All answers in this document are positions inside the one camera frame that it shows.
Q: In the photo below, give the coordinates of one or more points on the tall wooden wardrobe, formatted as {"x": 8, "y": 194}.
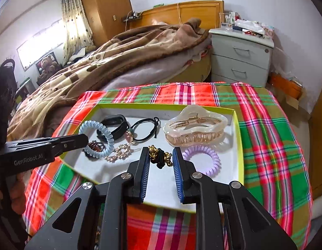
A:
{"x": 105, "y": 18}

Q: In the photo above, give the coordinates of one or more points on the brown patterned blanket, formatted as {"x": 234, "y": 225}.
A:
{"x": 124, "y": 52}

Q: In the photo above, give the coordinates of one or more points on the teddy bear picture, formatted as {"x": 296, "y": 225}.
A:
{"x": 47, "y": 67}

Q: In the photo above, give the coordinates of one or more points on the rose gold hair clip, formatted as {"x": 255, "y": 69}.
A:
{"x": 121, "y": 152}

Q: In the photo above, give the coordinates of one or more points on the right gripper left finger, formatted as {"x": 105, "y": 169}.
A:
{"x": 95, "y": 216}

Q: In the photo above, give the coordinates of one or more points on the wooden headboard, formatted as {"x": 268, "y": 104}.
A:
{"x": 207, "y": 11}

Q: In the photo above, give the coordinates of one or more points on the dark beaded hair accessory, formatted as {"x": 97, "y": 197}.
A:
{"x": 95, "y": 150}

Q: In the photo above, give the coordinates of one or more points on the power strip on headboard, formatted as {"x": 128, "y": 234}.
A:
{"x": 131, "y": 16}

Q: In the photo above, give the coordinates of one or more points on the clear glass cup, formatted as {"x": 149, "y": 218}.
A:
{"x": 225, "y": 21}

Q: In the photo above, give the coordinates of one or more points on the wooden closet door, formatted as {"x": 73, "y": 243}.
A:
{"x": 315, "y": 163}

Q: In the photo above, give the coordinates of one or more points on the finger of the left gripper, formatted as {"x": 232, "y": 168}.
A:
{"x": 71, "y": 142}

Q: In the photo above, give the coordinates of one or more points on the person left hand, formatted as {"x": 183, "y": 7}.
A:
{"x": 17, "y": 195}

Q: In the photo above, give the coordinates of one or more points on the translucent pink hair claw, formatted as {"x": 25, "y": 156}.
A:
{"x": 193, "y": 126}

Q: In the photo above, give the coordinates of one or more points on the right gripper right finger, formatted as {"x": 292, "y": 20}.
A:
{"x": 226, "y": 214}

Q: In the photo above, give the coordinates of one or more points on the black fitness band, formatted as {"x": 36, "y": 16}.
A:
{"x": 117, "y": 124}

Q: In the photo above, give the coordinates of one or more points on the grey bedside drawer cabinet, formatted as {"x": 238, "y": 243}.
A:
{"x": 239, "y": 57}

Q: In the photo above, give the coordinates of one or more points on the yellow-green shallow box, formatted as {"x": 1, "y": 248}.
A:
{"x": 161, "y": 187}

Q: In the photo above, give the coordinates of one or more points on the side shelf with items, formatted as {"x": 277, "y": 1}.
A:
{"x": 24, "y": 90}

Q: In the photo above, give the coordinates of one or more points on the clutter on bedside cabinet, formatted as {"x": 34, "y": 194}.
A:
{"x": 254, "y": 28}

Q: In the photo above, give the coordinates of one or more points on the orange storage box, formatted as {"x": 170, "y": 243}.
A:
{"x": 288, "y": 87}

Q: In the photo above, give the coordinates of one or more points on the patterned window curtain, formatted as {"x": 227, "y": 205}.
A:
{"x": 78, "y": 31}

